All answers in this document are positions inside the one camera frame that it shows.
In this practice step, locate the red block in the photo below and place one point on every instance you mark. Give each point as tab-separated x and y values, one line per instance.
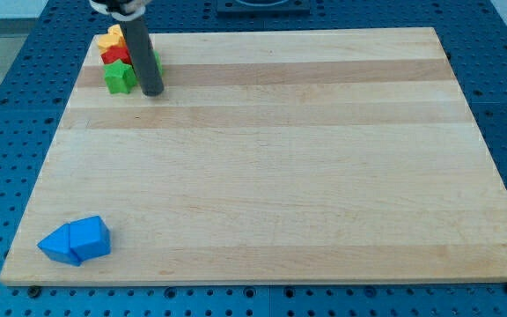
114	54

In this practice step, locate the blue cube block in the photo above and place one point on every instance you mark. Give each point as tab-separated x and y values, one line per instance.
89	238

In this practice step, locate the green star block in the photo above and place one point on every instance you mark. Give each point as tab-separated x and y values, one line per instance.
119	77

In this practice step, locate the blue triangular block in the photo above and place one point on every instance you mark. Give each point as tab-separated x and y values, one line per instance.
56	246

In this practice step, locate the orange yellow block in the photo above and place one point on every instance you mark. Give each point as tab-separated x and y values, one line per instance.
108	41

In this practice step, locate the green block behind stick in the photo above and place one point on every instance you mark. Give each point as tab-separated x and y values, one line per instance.
158	62

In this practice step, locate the wooden board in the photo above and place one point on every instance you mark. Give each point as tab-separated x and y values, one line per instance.
300	157

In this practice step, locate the yellow block behind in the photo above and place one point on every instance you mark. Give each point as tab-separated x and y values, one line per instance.
115	30

